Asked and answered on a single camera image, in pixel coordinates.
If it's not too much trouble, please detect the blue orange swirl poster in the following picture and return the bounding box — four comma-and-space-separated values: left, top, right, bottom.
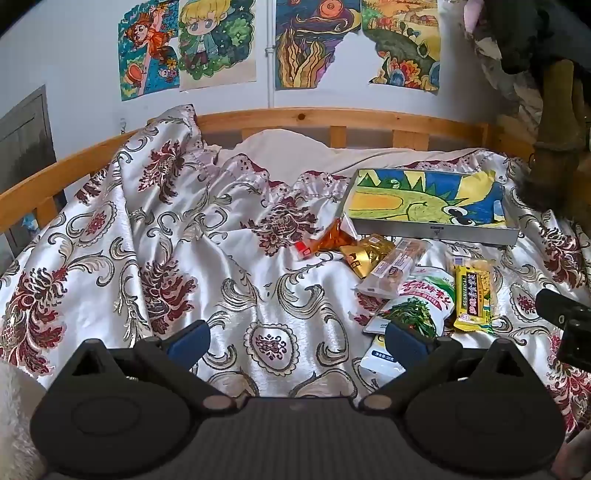
274, 0, 363, 92

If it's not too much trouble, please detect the cream pillow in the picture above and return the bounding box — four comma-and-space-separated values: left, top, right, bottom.
219, 129, 490, 185

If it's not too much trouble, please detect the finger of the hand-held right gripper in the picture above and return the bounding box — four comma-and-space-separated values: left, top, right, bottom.
536, 288, 591, 329

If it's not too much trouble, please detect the gold snack packet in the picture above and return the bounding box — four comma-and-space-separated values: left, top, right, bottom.
340, 234, 398, 280

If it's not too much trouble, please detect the white fluffy cloth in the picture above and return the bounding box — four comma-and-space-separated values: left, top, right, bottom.
0, 360, 47, 480

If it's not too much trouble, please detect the blond figure poster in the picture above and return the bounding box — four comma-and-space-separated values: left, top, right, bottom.
178, 0, 258, 92

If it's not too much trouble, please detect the green hill landscape poster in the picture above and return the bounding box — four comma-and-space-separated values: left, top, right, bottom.
361, 0, 441, 93

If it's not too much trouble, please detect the wooden bed frame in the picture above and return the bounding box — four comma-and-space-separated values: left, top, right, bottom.
0, 107, 536, 232

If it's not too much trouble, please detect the small white blue packet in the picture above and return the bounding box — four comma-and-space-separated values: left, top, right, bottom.
359, 333, 407, 380

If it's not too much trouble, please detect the green white snack packet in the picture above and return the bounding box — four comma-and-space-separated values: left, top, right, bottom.
374, 266, 455, 340

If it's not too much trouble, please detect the grey white hanging cloth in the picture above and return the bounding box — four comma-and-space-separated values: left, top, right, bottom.
471, 32, 546, 134

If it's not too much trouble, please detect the clear biscuit packet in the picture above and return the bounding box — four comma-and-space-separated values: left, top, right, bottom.
355, 239, 432, 298

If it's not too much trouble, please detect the yellow snack packet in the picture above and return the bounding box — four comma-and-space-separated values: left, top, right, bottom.
454, 258, 495, 332

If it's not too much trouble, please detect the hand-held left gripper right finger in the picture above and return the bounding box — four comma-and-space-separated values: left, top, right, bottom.
359, 320, 536, 411

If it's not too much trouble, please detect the orange-haired figure blue poster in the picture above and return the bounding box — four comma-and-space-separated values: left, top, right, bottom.
117, 0, 181, 102

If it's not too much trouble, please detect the grey tray with dragon drawing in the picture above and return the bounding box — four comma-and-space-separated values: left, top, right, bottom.
339, 168, 520, 247

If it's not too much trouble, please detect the white wall pipe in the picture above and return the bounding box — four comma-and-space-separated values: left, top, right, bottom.
265, 0, 277, 112

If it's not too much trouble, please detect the orange snack packet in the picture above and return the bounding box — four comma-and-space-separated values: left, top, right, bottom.
295, 217, 361, 261

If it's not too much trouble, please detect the pink cloth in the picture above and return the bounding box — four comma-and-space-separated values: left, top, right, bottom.
464, 0, 483, 33

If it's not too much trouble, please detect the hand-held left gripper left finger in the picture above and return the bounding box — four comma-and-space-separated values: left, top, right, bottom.
60, 319, 238, 411

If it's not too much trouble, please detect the grey door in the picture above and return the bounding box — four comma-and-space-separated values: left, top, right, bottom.
0, 84, 68, 264

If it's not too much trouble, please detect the floral satin blanket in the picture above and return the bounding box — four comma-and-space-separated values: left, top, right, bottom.
0, 104, 591, 480

